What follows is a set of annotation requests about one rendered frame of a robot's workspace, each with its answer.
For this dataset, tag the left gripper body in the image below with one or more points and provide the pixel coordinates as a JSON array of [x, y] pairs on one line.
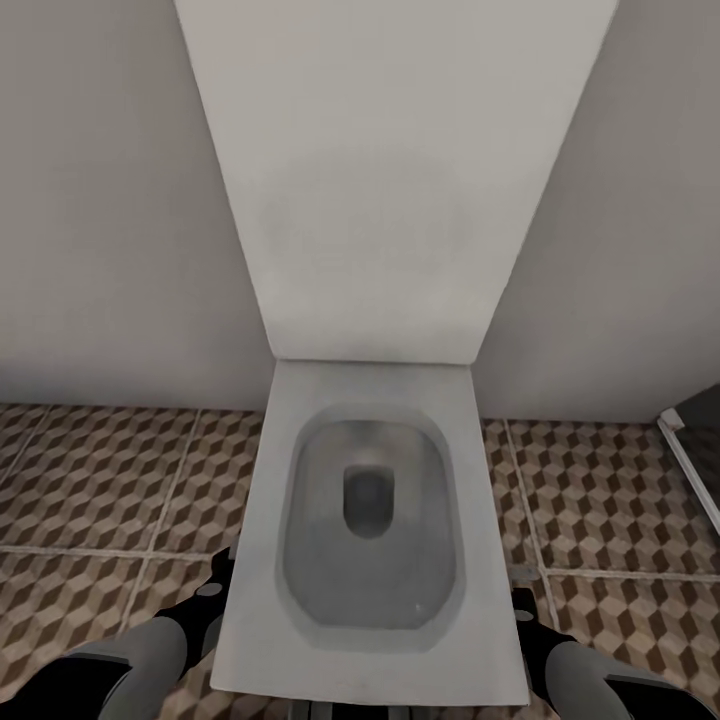
[[221, 562]]

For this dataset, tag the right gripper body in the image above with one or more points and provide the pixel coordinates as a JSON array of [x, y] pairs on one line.
[[525, 597]]

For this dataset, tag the door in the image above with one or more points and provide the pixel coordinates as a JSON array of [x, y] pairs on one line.
[[696, 423]]

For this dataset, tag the toilet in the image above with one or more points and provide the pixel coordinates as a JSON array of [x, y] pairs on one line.
[[383, 160]]

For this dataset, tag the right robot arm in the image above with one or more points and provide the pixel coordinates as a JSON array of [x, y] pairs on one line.
[[581, 683]]

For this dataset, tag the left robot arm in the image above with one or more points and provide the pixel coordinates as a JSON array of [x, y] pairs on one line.
[[126, 676]]

